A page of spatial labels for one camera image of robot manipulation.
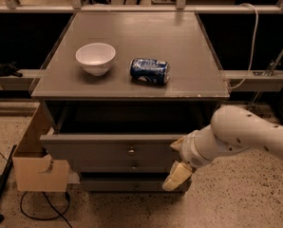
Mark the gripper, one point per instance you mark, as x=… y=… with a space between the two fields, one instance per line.
x=189 y=151

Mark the grey top drawer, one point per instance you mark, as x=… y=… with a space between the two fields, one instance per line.
x=111 y=132

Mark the grey drawer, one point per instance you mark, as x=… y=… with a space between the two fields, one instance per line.
x=111 y=132
x=123 y=166
x=125 y=185

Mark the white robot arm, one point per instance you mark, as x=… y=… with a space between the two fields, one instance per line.
x=232 y=130

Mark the grey middle drawer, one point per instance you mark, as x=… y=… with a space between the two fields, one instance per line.
x=123 y=166

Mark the grey bottom drawer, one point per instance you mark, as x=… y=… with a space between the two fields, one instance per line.
x=125 y=185

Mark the grey drawer cabinet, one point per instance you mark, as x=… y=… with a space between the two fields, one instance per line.
x=173 y=37

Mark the blue crushed soda can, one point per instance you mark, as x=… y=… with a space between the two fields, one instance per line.
x=150 y=70

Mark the white bowl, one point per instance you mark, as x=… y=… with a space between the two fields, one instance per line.
x=96 y=58

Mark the black stand bar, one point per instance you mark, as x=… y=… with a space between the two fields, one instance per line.
x=0 y=184

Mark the metal frame rail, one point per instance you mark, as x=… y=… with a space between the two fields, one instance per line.
x=254 y=80

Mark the black object on rail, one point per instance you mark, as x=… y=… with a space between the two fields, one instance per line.
x=9 y=69

